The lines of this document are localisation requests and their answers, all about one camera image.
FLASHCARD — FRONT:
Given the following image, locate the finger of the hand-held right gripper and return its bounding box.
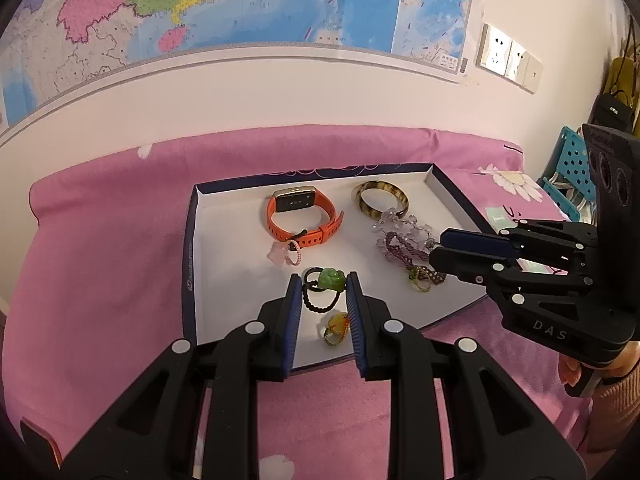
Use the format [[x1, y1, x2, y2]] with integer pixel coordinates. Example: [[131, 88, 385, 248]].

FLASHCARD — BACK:
[[442, 219, 599, 262], [429, 246, 597, 312]]

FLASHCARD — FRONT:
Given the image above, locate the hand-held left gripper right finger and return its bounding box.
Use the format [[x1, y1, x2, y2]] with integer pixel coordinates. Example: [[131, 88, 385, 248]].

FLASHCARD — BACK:
[[345, 271, 588, 480]]

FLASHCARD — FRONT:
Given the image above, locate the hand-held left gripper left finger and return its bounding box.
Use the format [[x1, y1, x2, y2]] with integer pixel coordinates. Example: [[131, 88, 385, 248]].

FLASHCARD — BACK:
[[60, 272, 305, 480]]

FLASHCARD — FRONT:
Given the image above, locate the yellow stone ring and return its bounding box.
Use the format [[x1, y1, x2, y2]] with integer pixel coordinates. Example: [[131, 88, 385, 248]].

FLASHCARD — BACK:
[[317, 311, 351, 347]]

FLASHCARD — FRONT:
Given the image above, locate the green bead ring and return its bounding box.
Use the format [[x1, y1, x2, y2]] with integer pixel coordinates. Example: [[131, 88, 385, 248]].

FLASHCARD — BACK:
[[407, 265, 434, 292]]

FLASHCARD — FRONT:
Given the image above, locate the green frog hair tie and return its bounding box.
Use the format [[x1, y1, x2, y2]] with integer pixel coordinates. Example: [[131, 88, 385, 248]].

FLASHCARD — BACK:
[[301, 266, 349, 315]]

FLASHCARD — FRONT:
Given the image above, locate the clear crystal bracelet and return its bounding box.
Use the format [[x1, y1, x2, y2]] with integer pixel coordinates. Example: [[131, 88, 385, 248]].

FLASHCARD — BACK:
[[372, 207, 441, 251]]

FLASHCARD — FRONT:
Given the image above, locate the purple beaded bracelet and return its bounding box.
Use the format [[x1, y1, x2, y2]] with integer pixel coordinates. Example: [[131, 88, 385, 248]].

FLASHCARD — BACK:
[[377, 230, 449, 286]]

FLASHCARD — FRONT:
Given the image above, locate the pink charm hair tie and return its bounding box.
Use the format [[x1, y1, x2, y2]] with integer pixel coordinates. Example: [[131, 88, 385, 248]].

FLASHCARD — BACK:
[[267, 239, 303, 267]]

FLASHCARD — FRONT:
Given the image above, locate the white box with blue rim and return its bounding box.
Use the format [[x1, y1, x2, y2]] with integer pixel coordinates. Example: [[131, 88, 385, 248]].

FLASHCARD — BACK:
[[182, 161, 489, 374]]

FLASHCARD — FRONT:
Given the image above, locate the person's right forearm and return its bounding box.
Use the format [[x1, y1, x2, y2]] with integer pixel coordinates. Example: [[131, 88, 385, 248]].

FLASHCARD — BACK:
[[585, 344, 640, 457]]

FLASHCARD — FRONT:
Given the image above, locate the person's right hand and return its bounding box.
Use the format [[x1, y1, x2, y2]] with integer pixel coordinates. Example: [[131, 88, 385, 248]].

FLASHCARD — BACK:
[[557, 355, 583, 387]]

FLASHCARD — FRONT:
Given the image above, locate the tortoiseshell bangle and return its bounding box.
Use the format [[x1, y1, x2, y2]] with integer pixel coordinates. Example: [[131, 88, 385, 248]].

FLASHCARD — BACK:
[[351, 179, 410, 222]]

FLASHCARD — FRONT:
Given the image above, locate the blue plastic basket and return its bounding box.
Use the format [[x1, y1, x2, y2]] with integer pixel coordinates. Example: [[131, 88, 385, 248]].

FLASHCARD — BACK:
[[542, 126, 599, 222]]

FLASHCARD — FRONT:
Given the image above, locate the orange smartwatch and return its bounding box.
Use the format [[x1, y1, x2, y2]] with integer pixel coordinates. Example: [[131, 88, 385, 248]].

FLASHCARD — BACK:
[[266, 185, 345, 249]]

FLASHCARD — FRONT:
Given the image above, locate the black hanging bag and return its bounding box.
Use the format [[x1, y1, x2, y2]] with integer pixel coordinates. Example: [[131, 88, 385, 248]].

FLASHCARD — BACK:
[[590, 92, 637, 134]]

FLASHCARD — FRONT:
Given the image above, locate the yellow hanging bag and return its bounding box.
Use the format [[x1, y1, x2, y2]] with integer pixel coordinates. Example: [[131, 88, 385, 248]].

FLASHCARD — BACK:
[[607, 25, 637, 97]]

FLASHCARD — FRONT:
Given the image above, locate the pink printed blanket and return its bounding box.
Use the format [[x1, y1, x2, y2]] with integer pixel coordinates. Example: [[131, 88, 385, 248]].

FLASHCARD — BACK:
[[0, 125, 601, 480]]

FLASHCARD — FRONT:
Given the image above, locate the dark orange-edged object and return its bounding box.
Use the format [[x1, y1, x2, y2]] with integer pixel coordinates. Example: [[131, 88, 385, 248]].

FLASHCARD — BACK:
[[20, 417, 64, 471]]

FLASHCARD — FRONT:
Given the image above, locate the white wall socket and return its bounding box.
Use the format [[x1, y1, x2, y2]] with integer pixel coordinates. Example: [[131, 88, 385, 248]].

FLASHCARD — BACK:
[[521, 54, 544, 95], [504, 40, 531, 85], [475, 22, 514, 75]]

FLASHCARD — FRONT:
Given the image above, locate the colourful wall map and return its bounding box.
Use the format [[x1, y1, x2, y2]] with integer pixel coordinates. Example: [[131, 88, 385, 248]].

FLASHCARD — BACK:
[[0, 0, 477, 137]]

